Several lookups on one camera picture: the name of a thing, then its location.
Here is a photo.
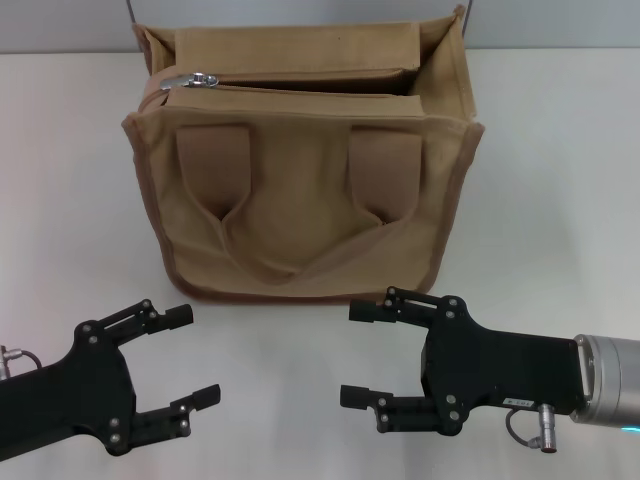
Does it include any khaki canvas food bag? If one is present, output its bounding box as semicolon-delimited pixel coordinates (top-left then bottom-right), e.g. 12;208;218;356
121;5;487;304

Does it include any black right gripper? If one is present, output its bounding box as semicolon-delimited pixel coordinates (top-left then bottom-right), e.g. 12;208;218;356
339;286;587;438

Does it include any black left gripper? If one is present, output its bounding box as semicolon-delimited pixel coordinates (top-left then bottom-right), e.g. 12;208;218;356
0;298;223;457

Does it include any silver metal zipper pull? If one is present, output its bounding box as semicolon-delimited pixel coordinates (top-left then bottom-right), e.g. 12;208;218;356
159;72;220;92

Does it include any right gripper cable with plugs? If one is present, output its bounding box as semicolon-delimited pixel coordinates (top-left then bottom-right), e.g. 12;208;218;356
504;403;557;455

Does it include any left gripper cable with plug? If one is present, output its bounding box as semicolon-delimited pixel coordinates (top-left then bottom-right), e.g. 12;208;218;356
0;343;47;382

